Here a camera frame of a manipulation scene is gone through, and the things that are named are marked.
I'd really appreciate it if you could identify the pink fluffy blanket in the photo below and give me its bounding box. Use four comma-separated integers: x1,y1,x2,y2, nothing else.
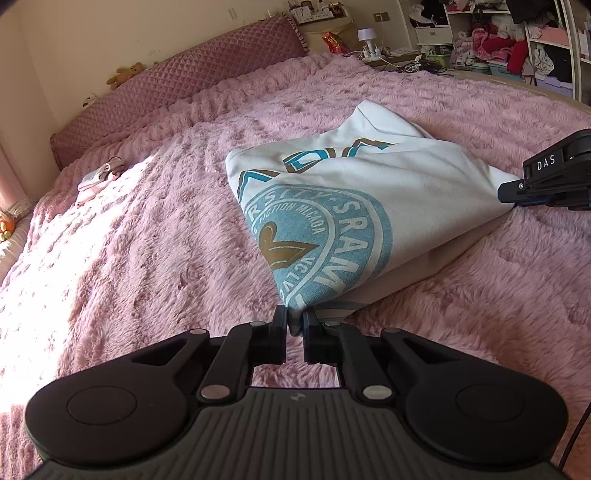
0,51,591,480

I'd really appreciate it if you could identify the headboard shelf clutter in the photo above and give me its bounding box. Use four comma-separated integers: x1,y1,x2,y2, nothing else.
288,0,347,22

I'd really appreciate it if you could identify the pink quilted headboard cushion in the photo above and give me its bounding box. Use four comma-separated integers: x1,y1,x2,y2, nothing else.
50,14,309,169

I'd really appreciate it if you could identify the tangle of black cables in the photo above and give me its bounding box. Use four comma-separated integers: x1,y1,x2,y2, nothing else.
392,58,448,75

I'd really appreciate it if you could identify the white table lamp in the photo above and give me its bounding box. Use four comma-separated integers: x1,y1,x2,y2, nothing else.
358,28,378,59

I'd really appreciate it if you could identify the white shelf unit with clothes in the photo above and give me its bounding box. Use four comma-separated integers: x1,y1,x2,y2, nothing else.
409,0,591,100

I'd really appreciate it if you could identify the black cable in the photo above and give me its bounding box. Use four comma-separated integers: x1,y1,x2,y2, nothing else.
558,406,591,472

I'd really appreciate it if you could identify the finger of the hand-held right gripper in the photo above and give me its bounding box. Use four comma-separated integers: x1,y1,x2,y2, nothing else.
499,180,591,203
519,199,591,212

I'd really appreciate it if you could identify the white drawer box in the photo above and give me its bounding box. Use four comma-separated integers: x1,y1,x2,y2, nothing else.
416,25,451,47

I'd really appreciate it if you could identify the brown teddy bear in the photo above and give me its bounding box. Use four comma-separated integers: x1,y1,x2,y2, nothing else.
106,62,145,90

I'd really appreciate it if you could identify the wooden bedside table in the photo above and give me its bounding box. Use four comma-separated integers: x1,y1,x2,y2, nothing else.
360,46,430,70

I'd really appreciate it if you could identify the wooden bed frame rim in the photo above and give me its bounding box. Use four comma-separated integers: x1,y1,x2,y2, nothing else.
443,69,591,116

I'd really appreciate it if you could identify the purple storage bin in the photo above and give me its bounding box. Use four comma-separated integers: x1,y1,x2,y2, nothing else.
536,74,576,97

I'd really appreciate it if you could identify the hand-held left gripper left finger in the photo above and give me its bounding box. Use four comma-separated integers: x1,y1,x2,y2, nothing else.
131,305,288,403

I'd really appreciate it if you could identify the white printed t-shirt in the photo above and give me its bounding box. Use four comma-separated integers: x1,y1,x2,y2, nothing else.
225,99,520,335

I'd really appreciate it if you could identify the small pink white cloth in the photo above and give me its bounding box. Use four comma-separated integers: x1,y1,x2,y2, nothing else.
76,157,125,195

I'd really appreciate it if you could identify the red cloth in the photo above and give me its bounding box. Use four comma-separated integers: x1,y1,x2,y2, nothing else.
480,34,530,75

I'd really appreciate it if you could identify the red snack bag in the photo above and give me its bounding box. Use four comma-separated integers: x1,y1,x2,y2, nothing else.
322,31,352,56

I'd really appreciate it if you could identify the teal storage bin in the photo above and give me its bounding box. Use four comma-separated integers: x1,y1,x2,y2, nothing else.
471,62,509,77

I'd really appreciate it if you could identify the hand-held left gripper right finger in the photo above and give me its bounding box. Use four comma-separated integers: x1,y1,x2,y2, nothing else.
302,310,458,403

